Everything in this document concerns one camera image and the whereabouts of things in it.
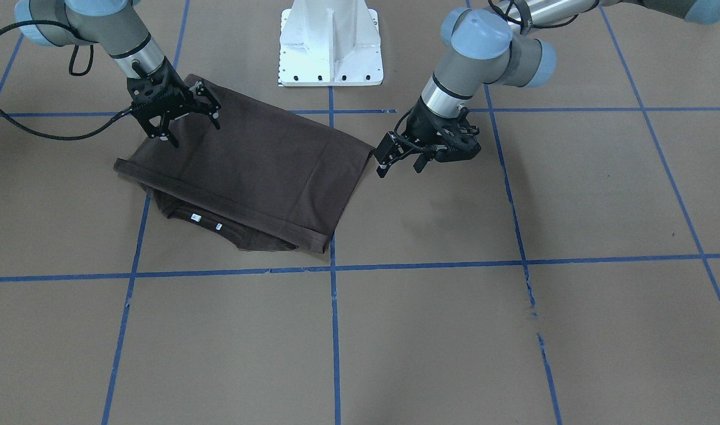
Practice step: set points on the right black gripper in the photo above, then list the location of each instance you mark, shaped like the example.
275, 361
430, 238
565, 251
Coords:
177, 83

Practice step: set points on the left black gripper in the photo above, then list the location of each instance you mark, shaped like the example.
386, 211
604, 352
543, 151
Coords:
422, 125

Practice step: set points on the dark brown t-shirt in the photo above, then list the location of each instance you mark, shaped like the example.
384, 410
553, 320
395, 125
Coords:
267, 180

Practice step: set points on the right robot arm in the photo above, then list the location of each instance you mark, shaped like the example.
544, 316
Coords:
113, 25

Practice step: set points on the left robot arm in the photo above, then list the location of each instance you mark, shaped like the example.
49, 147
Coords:
490, 45

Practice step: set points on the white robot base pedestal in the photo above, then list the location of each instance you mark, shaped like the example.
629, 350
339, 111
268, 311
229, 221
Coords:
330, 43

